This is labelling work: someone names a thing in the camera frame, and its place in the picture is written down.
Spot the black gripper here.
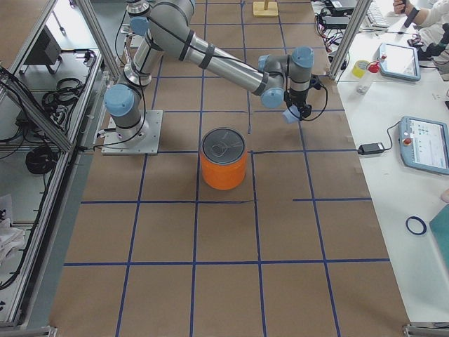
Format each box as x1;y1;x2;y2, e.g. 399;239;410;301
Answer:
284;89;311;121

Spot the light blue plastic cup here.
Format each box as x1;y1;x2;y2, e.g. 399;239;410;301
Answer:
282;105;301;124

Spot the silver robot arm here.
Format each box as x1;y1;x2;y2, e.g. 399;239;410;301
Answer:
104;1;314;149

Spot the yellow tape roll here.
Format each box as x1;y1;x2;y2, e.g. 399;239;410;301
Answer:
351;60;370;79

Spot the red cap clear bottle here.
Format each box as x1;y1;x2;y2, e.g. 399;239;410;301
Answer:
356;60;380;95

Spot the black power adapter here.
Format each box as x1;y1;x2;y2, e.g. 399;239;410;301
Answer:
357;143;386;155

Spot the orange can with metal lid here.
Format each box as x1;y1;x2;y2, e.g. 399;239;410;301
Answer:
200;127;247;190

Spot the wooden mug tree stand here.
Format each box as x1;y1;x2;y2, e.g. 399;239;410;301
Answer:
253;0;279;17

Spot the teach pendant far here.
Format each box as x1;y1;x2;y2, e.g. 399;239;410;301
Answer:
377;43;421;81

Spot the teach pendant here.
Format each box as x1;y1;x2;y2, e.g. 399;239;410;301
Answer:
377;43;421;81
398;116;448;175

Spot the teach pendant near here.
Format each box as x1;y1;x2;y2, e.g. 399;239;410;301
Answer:
398;116;448;175

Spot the aluminium frame post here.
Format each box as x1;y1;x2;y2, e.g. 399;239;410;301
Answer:
328;0;371;79

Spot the blue tape ring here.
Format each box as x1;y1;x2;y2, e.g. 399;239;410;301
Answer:
405;216;427;236

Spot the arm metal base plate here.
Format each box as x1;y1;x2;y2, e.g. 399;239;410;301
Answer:
101;110;163;155

